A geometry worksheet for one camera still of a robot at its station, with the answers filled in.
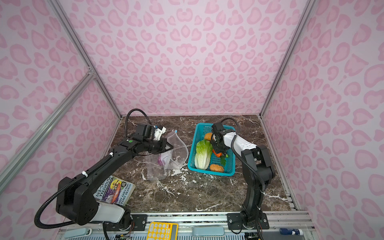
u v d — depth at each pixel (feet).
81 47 2.69
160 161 2.90
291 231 2.26
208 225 2.41
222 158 3.12
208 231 2.21
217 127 2.57
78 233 2.23
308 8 2.28
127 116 2.14
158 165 2.99
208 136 3.33
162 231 2.29
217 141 2.36
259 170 1.64
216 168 2.84
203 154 2.89
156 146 2.30
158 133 2.48
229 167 2.87
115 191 2.68
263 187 1.63
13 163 1.73
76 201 1.34
